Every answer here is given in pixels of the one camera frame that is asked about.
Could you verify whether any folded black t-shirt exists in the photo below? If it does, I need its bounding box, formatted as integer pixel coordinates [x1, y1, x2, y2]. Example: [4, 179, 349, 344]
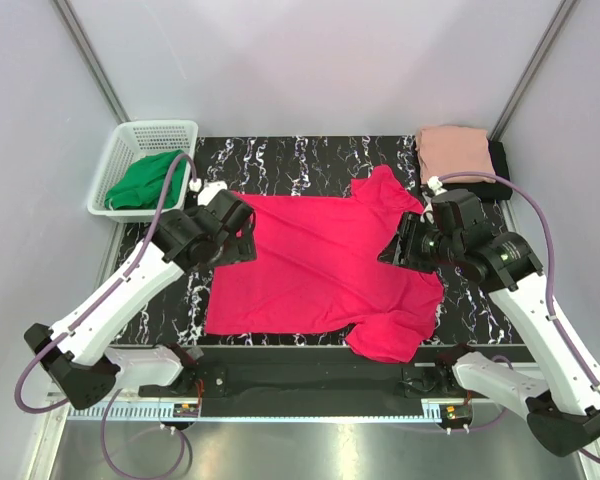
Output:
[444, 140, 512, 203]

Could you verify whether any green t-shirt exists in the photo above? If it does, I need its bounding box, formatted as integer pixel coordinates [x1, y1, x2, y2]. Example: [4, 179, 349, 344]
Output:
[104, 150, 181, 210]

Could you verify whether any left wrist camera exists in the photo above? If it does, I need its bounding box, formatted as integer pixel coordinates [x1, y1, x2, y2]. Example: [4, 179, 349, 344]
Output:
[188, 179, 228, 205]

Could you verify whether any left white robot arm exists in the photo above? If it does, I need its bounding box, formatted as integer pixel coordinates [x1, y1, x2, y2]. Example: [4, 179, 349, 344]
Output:
[24, 189, 256, 410]

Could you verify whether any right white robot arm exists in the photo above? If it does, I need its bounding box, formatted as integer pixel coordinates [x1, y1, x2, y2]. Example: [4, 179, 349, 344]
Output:
[378, 190, 600, 457]

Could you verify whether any black marble table mat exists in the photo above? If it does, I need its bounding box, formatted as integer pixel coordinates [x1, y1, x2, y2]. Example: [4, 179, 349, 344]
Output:
[113, 135, 522, 350]

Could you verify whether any folded pink t-shirt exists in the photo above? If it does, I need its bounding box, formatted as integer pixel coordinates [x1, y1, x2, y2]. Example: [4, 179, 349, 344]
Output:
[415, 125, 495, 184]

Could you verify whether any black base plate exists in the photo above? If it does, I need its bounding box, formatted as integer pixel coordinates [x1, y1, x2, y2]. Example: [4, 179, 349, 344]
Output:
[139, 346, 466, 419]

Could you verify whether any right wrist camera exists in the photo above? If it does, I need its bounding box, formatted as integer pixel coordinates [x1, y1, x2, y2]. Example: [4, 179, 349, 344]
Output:
[422, 176, 447, 200]

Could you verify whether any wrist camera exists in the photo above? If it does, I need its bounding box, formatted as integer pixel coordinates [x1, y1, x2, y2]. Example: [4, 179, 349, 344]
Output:
[188, 179, 228, 205]
[422, 176, 447, 200]

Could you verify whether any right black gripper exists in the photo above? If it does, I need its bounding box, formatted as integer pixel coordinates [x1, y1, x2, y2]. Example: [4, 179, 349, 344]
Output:
[376, 210, 463, 275]

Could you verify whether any red t-shirt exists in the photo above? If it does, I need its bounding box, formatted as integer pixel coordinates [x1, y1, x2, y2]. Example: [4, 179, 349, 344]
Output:
[205, 165, 444, 363]

